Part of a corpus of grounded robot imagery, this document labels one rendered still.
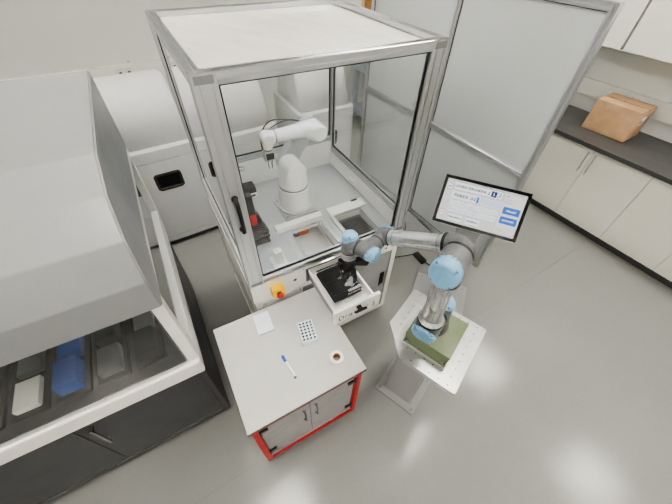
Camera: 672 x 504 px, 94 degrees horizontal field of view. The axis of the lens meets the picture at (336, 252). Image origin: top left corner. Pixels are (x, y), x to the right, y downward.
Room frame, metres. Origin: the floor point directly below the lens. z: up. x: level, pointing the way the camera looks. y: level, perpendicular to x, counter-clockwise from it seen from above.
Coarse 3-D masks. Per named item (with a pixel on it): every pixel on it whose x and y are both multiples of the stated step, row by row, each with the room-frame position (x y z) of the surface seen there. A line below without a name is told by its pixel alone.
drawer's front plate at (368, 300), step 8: (368, 296) 0.98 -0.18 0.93; (376, 296) 0.99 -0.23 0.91; (352, 304) 0.92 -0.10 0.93; (368, 304) 0.97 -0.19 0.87; (376, 304) 1.00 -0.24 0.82; (336, 312) 0.87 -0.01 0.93; (344, 312) 0.89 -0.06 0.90; (352, 312) 0.92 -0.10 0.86; (360, 312) 0.95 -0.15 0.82; (336, 320) 0.87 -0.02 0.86
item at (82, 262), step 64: (0, 128) 1.03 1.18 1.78; (64, 128) 1.04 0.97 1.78; (0, 192) 0.70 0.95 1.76; (64, 192) 0.73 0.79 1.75; (128, 192) 1.04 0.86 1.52; (0, 256) 0.54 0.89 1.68; (64, 256) 0.57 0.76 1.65; (128, 256) 0.62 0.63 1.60; (0, 320) 0.43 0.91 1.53; (64, 320) 0.47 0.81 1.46; (192, 320) 0.99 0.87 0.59; (192, 384) 0.61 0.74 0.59; (64, 448) 0.30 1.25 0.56; (128, 448) 0.37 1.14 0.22
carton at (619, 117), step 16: (608, 96) 3.26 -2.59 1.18; (624, 96) 3.27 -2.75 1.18; (592, 112) 3.19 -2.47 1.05; (608, 112) 3.08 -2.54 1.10; (624, 112) 2.99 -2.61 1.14; (640, 112) 2.91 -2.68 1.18; (592, 128) 3.12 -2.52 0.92; (608, 128) 3.02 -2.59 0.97; (624, 128) 2.93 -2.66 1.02; (640, 128) 3.03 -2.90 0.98
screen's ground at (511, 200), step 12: (456, 180) 1.73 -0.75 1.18; (444, 192) 1.69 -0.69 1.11; (456, 192) 1.68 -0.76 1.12; (504, 192) 1.62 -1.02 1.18; (444, 204) 1.64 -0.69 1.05; (504, 204) 1.57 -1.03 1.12; (516, 204) 1.56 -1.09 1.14; (444, 216) 1.58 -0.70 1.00; (468, 216) 1.56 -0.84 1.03; (504, 216) 1.52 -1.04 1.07; (480, 228) 1.49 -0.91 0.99; (492, 228) 1.48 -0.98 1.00; (504, 228) 1.47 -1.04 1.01; (516, 228) 1.46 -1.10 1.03
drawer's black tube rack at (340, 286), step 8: (336, 264) 1.22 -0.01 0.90; (320, 272) 1.15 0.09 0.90; (328, 272) 1.16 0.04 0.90; (336, 272) 1.19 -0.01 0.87; (320, 280) 1.12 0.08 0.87; (328, 280) 1.10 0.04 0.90; (336, 280) 1.10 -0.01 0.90; (344, 280) 1.11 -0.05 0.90; (328, 288) 1.06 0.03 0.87; (336, 288) 1.04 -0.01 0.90; (344, 288) 1.05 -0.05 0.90; (336, 296) 1.01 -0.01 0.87; (344, 296) 1.02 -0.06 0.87
